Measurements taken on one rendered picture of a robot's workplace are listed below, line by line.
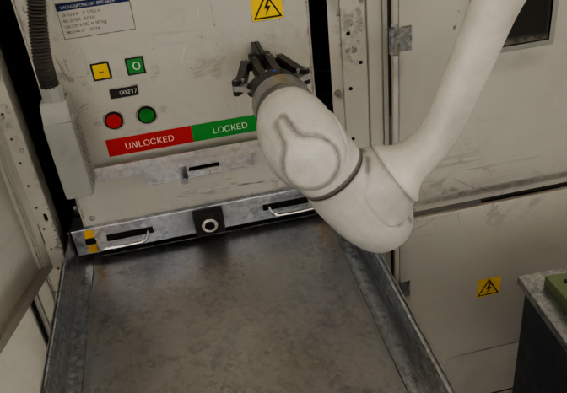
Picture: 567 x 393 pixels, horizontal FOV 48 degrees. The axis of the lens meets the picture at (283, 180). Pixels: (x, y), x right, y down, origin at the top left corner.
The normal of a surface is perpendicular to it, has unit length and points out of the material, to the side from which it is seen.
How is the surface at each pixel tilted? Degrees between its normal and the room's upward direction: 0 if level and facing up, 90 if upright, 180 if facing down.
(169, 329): 0
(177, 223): 90
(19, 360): 90
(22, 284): 90
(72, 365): 0
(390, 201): 85
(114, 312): 0
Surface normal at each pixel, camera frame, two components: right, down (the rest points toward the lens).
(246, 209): 0.19, 0.50
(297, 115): -0.20, -0.75
